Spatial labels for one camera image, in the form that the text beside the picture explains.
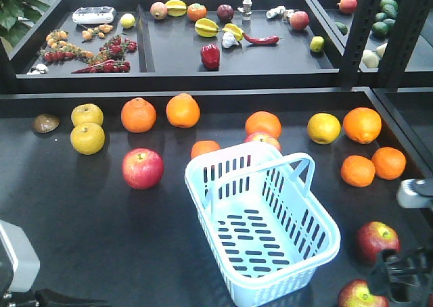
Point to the white packaged tray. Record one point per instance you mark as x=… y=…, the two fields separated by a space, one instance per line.
x=94 y=15

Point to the red bell pepper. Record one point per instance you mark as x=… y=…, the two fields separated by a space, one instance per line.
x=210 y=56

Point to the yellow starfruit front left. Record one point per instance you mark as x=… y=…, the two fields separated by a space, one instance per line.
x=206 y=28

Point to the orange back left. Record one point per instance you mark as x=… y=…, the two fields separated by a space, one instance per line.
x=138 y=115

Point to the small orange middle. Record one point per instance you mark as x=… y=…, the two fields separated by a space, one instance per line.
x=357 y=171

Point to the white garlic cloves left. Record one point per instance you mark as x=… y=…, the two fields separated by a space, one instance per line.
x=38 y=69

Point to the potted green plant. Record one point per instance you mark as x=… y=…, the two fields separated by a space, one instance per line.
x=15 y=14

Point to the black steel shelf post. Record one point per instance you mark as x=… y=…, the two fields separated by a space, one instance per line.
x=356 y=42

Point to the red pomegranate middle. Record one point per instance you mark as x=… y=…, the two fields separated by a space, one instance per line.
x=299 y=20

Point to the red apple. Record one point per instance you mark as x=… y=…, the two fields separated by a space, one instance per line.
x=357 y=294
x=374 y=237
x=142 y=168
x=263 y=137

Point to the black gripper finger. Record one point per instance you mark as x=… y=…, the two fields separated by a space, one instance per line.
x=47 y=297

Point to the pale pear upper tray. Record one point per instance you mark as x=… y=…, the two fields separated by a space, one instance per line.
x=370 y=59

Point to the yellow starfruit front right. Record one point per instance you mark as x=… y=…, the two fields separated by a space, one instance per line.
x=235 y=30

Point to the red chili pepper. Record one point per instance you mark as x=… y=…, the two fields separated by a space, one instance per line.
x=271 y=40

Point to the pile of green avocados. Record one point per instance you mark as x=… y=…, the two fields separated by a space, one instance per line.
x=384 y=19

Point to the brown mushroom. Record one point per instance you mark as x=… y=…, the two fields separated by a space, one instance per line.
x=45 y=123

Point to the light blue plastic basket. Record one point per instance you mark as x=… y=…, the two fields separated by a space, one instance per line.
x=267 y=231

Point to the yellow citrus fruit right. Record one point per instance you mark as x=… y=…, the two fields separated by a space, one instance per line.
x=323 y=128

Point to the small orange right pair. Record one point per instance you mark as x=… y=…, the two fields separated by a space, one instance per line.
x=389 y=163

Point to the cherry tomatoes and chilies pile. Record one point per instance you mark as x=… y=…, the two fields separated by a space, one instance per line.
x=109 y=58

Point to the small yellow-green lime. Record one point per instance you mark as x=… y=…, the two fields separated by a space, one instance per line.
x=317 y=44

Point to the small orange behind basket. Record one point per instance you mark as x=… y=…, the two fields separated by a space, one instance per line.
x=203 y=147

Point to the red peach upper tray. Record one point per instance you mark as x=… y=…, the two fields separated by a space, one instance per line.
x=347 y=6

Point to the orange back right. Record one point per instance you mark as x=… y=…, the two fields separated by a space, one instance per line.
x=183 y=111

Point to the red apple front bottom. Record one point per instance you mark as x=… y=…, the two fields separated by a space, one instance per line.
x=357 y=294

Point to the white mushroom pieces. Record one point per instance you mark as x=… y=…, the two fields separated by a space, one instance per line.
x=280 y=12

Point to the orange behind apple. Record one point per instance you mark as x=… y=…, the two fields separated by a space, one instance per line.
x=264 y=122

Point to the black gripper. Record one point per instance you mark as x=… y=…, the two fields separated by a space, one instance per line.
x=403 y=278

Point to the small yellow lemon back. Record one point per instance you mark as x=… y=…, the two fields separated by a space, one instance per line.
x=127 y=20

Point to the white garlic bulb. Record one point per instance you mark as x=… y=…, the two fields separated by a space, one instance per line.
x=228 y=40

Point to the orange front right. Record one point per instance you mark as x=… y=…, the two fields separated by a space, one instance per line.
x=362 y=125

